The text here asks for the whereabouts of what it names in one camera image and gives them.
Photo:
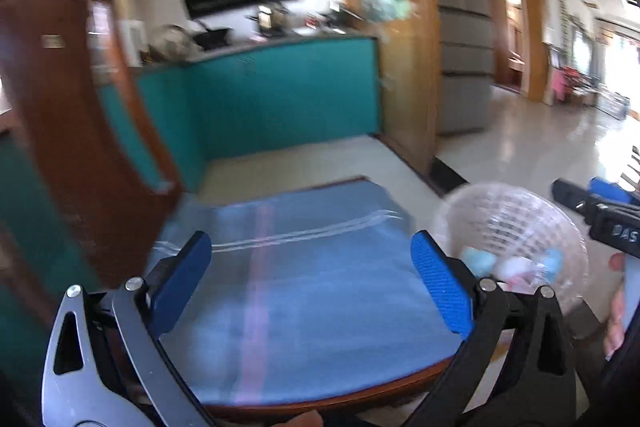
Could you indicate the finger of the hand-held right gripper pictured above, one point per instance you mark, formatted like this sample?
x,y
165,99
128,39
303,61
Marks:
x,y
575,197
612,193

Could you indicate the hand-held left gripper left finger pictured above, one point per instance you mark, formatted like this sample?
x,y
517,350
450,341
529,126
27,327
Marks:
x,y
182,279

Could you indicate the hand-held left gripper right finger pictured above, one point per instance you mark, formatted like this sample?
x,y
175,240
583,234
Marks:
x,y
440,284

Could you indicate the light blue textured wrapper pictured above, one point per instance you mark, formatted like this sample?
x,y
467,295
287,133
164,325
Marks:
x,y
477,259

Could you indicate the white plastic mesh basket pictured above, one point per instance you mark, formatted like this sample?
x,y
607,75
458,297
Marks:
x,y
500,217

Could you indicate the person's right hand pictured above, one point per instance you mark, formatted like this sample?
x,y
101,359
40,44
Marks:
x,y
614,322

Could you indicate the person's left hand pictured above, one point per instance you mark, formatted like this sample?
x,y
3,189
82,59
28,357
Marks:
x,y
300,419

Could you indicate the wooden armchair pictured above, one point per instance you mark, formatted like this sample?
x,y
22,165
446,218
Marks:
x,y
580,87

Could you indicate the pink cloth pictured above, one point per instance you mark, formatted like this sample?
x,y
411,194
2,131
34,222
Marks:
x,y
558,87

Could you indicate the blue striped seat cushion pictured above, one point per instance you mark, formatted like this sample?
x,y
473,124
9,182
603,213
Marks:
x,y
325,307

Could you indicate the grey multi-door fridge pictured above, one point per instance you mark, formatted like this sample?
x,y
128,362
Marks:
x,y
460,57

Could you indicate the carved wooden chair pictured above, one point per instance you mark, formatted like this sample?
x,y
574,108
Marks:
x,y
65,107

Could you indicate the round metal pot lid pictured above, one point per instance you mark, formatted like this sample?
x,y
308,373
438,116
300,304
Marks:
x,y
170,42

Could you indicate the black wok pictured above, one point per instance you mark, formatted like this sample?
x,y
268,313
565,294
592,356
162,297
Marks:
x,y
212,38

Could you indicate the grey kitchen countertop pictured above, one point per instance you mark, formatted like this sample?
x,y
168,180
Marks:
x,y
300,38

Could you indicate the steel stock pot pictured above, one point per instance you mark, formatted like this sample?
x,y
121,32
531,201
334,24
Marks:
x,y
272,22

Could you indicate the small dark saucepan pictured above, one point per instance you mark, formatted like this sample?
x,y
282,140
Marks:
x,y
340,14

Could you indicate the wooden doorway frame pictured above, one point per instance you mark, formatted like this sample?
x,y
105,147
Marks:
x,y
532,32

